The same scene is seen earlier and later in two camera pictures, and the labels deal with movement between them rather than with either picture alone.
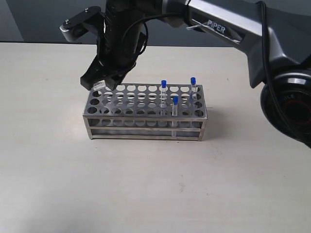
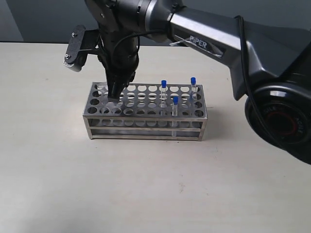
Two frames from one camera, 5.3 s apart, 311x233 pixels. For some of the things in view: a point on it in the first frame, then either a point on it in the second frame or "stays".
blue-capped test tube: [174, 115] stays
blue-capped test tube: [193, 89] stays
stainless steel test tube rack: [146, 111] stays
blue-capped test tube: [100, 84] -> [113, 105]
